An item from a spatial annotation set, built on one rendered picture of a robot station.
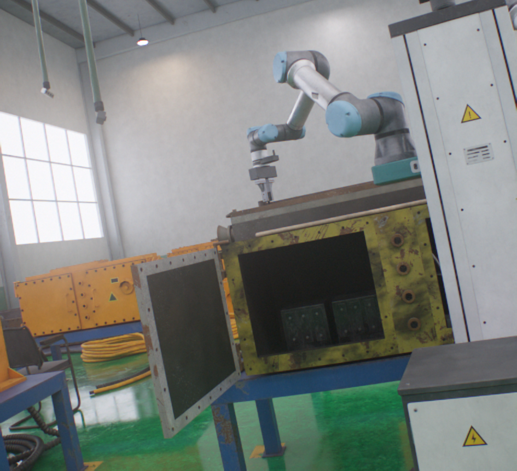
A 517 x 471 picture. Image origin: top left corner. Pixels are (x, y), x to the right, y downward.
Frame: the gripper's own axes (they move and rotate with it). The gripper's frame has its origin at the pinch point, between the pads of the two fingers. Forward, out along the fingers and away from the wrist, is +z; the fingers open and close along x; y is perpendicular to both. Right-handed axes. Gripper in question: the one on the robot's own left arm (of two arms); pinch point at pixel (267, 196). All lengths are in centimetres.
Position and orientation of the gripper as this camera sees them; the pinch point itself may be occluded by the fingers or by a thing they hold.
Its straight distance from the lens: 243.7
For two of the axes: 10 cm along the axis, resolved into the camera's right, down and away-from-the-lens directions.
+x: -6.7, 0.9, -7.4
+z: 1.9, 9.8, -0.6
